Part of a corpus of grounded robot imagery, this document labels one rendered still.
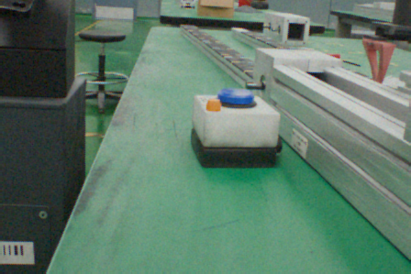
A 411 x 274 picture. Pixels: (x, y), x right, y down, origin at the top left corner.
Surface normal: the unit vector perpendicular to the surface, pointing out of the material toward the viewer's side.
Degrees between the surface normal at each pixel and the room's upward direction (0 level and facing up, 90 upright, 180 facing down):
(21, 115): 90
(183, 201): 0
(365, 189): 90
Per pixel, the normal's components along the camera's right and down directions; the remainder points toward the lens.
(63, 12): 0.16, -0.49
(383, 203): -0.98, -0.02
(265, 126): 0.18, 0.26
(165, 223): 0.07, -0.96
